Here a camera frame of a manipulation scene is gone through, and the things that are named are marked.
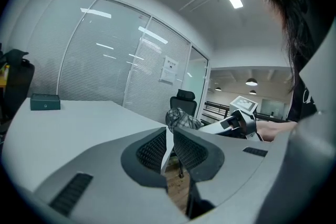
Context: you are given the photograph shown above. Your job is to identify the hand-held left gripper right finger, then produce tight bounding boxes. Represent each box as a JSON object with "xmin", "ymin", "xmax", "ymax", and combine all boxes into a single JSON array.
[{"xmin": 173, "ymin": 127, "xmax": 272, "ymax": 218}]

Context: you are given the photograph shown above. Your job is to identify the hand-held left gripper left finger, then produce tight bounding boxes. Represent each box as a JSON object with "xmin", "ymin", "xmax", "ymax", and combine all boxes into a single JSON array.
[{"xmin": 34, "ymin": 127, "xmax": 190, "ymax": 224}]

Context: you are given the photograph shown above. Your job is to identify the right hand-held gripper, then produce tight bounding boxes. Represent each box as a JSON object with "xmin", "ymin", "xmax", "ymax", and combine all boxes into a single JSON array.
[{"xmin": 198, "ymin": 95, "xmax": 263, "ymax": 140}]

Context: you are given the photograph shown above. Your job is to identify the dark plaid umbrella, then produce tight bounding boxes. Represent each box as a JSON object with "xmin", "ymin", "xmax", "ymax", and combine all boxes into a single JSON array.
[{"xmin": 165, "ymin": 107, "xmax": 203, "ymax": 134}]

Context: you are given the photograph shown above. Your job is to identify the person's right forearm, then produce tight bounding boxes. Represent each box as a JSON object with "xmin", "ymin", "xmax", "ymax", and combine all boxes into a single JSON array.
[{"xmin": 256, "ymin": 120, "xmax": 297, "ymax": 143}]

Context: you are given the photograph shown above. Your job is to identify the black metal railing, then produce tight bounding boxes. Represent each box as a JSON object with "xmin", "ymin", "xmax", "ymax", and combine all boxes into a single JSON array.
[{"xmin": 203, "ymin": 101, "xmax": 289, "ymax": 124}]

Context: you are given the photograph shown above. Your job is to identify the black mesh office chair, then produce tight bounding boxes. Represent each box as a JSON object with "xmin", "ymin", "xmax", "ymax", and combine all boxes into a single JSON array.
[{"xmin": 167, "ymin": 88, "xmax": 198, "ymax": 179}]

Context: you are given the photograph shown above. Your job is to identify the glass door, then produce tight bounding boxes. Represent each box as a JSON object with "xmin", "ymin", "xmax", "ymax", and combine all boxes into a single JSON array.
[{"xmin": 181, "ymin": 46, "xmax": 211, "ymax": 124}]

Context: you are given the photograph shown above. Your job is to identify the white table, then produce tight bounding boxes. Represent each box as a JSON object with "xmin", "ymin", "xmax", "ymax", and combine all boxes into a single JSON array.
[{"xmin": 1, "ymin": 98, "xmax": 200, "ymax": 192}]

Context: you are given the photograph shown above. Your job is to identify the white paper notice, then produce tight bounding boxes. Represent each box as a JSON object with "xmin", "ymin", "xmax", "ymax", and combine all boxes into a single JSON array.
[{"xmin": 159, "ymin": 56, "xmax": 179, "ymax": 86}]

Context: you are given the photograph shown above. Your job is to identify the dark green box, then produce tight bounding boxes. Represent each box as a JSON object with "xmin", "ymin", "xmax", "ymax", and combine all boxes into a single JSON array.
[{"xmin": 30, "ymin": 93, "xmax": 61, "ymax": 111}]

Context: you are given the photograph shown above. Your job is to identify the person's black and pink top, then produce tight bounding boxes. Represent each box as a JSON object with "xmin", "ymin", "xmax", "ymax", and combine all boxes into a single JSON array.
[{"xmin": 286, "ymin": 0, "xmax": 336, "ymax": 124}]

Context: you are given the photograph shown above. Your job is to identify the black office chair with clutter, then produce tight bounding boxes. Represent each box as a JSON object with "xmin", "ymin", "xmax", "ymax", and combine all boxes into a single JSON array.
[{"xmin": 0, "ymin": 49, "xmax": 36, "ymax": 134}]

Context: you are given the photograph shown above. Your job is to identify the yellow desk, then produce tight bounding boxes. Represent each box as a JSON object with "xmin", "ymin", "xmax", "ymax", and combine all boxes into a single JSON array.
[{"xmin": 0, "ymin": 65, "xmax": 10, "ymax": 87}]

